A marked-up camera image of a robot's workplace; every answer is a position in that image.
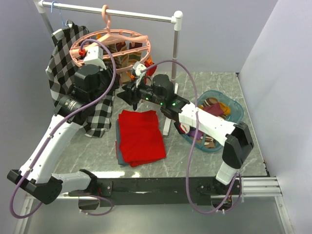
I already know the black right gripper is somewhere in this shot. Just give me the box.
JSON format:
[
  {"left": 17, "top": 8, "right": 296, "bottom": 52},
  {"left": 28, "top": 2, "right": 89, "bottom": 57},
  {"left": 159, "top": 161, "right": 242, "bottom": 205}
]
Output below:
[{"left": 117, "top": 77, "right": 164, "bottom": 107}]

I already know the navy patterned sock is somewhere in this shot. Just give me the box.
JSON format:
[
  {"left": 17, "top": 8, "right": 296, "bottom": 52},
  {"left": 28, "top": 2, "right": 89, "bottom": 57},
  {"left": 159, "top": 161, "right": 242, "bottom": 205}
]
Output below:
[{"left": 132, "top": 99, "right": 138, "bottom": 111}]

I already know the pink round sock hanger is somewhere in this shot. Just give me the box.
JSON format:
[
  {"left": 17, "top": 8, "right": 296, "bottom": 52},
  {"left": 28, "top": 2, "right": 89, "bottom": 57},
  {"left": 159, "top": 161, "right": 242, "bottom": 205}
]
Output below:
[{"left": 70, "top": 5, "right": 153, "bottom": 74}]

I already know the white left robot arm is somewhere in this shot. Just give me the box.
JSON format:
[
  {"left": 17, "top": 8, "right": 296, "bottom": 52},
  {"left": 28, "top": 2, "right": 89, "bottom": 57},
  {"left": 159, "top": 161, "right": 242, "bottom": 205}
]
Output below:
[{"left": 7, "top": 64, "right": 119, "bottom": 205}]

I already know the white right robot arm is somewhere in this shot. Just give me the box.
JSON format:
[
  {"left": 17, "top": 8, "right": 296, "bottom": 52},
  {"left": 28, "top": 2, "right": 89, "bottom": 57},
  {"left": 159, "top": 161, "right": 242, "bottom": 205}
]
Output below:
[{"left": 117, "top": 75, "right": 254, "bottom": 195}]

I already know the striped beige sock left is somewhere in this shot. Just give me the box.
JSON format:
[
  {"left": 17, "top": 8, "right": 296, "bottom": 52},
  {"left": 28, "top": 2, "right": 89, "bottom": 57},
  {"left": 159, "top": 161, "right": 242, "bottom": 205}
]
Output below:
[{"left": 120, "top": 55, "right": 131, "bottom": 84}]

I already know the striped beige sock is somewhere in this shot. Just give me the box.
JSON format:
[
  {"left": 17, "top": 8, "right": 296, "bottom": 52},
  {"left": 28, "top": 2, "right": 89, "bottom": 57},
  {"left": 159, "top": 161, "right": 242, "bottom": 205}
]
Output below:
[
  {"left": 120, "top": 55, "right": 131, "bottom": 84},
  {"left": 128, "top": 42, "right": 143, "bottom": 64}
]

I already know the striped beige sock right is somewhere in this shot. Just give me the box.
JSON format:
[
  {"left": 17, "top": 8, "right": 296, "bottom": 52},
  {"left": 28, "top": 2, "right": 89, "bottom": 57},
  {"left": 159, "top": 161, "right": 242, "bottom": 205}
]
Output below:
[{"left": 128, "top": 42, "right": 143, "bottom": 64}]

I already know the black white checkered shirt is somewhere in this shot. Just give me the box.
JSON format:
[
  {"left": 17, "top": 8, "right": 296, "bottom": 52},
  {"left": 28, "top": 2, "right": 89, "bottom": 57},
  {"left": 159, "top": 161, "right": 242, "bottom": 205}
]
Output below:
[{"left": 45, "top": 19, "right": 115, "bottom": 138}]

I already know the red folded cloth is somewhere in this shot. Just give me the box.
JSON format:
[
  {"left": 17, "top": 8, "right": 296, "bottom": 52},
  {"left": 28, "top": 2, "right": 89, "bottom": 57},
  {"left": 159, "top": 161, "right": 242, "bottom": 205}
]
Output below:
[{"left": 118, "top": 110, "right": 166, "bottom": 168}]

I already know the grey folded cloth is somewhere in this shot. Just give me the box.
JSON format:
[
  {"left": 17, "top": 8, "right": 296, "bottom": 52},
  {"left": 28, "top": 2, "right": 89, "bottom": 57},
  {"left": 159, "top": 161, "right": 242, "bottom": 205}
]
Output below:
[{"left": 116, "top": 119, "right": 129, "bottom": 166}]

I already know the teal plastic basket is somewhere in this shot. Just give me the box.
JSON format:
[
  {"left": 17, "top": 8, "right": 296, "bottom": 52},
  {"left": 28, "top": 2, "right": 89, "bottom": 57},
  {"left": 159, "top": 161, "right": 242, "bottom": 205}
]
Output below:
[{"left": 178, "top": 90, "right": 244, "bottom": 153}]

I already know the maroon sock in basket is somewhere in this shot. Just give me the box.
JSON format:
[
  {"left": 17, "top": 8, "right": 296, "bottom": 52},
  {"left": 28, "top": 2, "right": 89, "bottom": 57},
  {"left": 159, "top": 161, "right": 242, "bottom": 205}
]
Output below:
[{"left": 203, "top": 102, "right": 224, "bottom": 117}]

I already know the silver clothes rack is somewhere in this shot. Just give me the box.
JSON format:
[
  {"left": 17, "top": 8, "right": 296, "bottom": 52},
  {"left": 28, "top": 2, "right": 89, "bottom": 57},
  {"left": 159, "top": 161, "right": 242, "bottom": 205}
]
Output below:
[{"left": 33, "top": 0, "right": 184, "bottom": 137}]

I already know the brown white striped sock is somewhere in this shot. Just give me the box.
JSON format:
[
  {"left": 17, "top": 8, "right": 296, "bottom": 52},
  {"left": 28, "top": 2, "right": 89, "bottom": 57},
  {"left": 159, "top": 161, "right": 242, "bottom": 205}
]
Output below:
[{"left": 200, "top": 136, "right": 215, "bottom": 149}]

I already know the yellow sock in basket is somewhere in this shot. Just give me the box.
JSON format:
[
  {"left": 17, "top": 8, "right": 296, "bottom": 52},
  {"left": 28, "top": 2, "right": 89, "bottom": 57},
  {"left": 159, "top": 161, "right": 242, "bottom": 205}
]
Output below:
[{"left": 219, "top": 102, "right": 231, "bottom": 116}]

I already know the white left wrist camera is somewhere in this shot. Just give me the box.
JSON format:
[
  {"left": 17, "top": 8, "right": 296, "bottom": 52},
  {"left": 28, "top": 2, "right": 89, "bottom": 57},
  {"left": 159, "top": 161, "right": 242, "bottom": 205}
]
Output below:
[{"left": 78, "top": 46, "right": 107, "bottom": 70}]

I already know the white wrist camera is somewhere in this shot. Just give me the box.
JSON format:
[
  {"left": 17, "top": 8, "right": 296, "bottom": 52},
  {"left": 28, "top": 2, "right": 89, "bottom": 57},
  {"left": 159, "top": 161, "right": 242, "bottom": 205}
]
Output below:
[
  {"left": 78, "top": 46, "right": 107, "bottom": 70},
  {"left": 133, "top": 61, "right": 147, "bottom": 88}
]

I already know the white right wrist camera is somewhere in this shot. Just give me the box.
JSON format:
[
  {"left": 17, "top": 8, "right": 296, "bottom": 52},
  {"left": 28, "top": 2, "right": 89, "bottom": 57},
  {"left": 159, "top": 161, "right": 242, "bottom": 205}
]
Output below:
[{"left": 133, "top": 61, "right": 147, "bottom": 88}]

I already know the blue wire hanger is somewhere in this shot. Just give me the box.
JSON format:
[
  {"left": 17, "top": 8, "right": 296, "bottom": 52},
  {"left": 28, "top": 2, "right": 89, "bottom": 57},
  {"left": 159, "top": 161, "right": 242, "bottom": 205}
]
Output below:
[{"left": 50, "top": 0, "right": 69, "bottom": 27}]

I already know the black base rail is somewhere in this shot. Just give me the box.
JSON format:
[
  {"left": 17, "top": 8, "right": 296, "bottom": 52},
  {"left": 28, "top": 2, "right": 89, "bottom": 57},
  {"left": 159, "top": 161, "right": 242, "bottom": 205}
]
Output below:
[{"left": 68, "top": 176, "right": 240, "bottom": 206}]

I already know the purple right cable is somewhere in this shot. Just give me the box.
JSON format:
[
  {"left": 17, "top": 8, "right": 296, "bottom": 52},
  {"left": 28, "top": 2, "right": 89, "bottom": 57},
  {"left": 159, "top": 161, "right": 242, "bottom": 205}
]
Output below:
[{"left": 141, "top": 60, "right": 243, "bottom": 215}]

